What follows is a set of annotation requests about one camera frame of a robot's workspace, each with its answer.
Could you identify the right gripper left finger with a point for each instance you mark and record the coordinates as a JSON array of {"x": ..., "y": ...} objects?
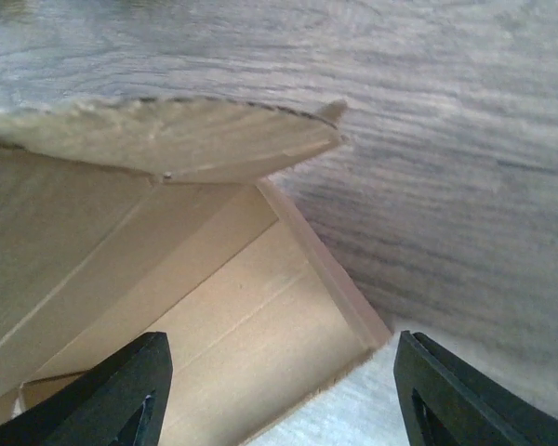
[{"x": 121, "y": 401}]

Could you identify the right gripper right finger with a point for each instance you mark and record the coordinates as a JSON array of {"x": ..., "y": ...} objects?
[{"x": 445, "y": 401}]

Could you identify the cardboard box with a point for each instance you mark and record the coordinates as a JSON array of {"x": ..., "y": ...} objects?
[{"x": 124, "y": 216}]

